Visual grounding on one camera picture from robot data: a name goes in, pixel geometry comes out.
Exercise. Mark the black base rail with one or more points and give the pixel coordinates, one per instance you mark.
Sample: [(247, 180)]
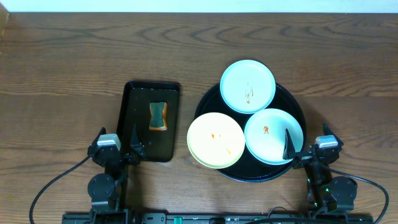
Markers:
[(162, 218)]

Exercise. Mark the orange green sponge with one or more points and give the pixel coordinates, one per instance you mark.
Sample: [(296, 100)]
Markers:
[(158, 116)]

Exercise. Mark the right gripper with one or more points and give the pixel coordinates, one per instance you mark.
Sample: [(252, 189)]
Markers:
[(303, 157)]

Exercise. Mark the yellow plate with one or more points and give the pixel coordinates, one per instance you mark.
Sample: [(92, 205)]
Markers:
[(215, 140)]

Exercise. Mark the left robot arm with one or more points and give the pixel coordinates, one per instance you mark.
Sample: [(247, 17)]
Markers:
[(108, 189)]

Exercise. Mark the light blue plate top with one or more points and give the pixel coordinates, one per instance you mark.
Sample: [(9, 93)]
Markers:
[(247, 86)]

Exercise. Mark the black round tray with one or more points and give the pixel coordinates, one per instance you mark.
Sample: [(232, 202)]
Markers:
[(248, 168)]

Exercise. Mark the black rectangular tray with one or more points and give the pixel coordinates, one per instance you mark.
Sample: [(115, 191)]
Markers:
[(135, 109)]

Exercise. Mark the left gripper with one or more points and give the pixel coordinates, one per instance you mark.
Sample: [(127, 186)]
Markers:
[(139, 150)]

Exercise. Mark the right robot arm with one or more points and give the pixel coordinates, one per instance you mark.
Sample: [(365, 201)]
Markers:
[(332, 196)]

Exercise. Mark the light blue plate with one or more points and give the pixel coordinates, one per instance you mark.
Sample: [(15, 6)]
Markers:
[(247, 86), (264, 135)]

